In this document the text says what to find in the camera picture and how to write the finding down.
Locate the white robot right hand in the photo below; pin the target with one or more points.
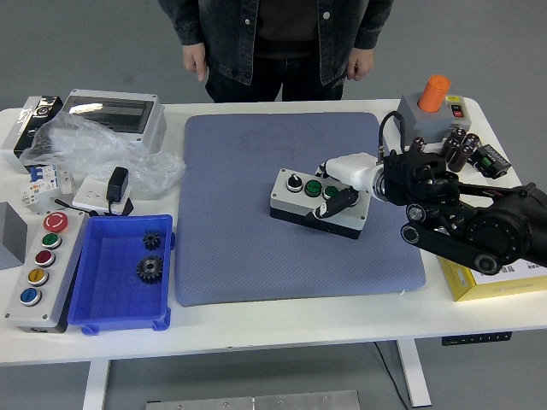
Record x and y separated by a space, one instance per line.
350 168

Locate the person's right hand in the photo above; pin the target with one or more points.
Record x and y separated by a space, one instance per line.
195 60

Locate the person's left hand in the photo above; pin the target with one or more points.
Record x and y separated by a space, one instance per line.
361 63

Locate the grey four-button control box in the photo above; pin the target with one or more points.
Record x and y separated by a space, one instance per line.
290 205

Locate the person's right forearm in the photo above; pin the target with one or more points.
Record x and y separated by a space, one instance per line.
184 23

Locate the person's left forearm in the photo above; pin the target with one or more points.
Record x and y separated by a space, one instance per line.
374 23

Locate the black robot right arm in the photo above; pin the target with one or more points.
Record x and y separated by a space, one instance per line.
491 230

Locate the grey five-button control station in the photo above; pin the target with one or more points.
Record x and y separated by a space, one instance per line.
64 252

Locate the dark cylindrical capacitor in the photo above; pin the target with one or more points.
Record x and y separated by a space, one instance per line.
418 143
448 148
460 158
457 134
471 142

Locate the orange cylinder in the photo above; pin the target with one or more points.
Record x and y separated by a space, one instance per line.
433 94

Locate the person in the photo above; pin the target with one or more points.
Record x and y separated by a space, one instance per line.
278 42

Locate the clear plastic bag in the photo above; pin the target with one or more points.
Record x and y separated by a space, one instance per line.
85 145

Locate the black module with green terminal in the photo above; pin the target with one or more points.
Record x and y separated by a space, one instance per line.
491 160

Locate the blue-grey padded mat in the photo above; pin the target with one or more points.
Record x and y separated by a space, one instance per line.
235 256

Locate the black power adapter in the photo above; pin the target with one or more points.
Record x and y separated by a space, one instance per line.
117 183

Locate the small black gear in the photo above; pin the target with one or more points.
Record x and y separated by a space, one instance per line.
151 240

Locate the yellow white carton box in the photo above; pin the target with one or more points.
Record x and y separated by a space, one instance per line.
491 290

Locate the white box with black stripe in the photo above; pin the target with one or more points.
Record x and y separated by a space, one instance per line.
17 128

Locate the white blue circuit breaker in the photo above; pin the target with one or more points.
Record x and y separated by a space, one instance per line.
40 181

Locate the black table control panel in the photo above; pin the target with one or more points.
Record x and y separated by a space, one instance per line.
476 338

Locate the large black gear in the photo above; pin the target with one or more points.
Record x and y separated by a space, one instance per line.
150 269

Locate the white table leg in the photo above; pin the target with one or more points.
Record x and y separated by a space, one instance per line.
96 384
414 376

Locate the grey metal block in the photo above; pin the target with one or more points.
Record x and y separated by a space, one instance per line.
10 235

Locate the blue plastic bin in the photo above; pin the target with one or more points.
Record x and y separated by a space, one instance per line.
107 299

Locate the grey switch box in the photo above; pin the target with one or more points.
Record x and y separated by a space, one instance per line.
421 121

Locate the grey enclosure with clear lid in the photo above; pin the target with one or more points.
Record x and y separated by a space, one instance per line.
111 112

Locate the white wall socket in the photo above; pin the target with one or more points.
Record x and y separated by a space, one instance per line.
87 194

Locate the white din rail module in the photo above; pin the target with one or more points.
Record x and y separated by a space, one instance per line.
66 179

